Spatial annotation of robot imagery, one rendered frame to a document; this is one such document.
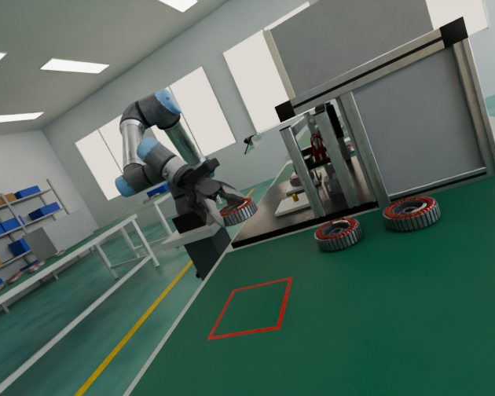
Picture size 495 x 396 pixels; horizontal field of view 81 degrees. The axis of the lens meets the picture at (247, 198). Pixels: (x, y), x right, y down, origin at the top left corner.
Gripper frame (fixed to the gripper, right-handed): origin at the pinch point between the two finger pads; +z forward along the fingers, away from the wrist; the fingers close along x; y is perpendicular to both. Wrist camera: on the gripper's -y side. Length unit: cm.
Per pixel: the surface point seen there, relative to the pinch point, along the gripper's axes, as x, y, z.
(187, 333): 28.5, 10.8, 9.6
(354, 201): -19.8, -12.0, 23.5
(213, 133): -422, 271, -233
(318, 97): -19.7, -30.7, -0.5
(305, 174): -17.3, -11.3, 7.9
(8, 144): -215, 481, -603
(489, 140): -28, -41, 38
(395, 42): -37, -47, 7
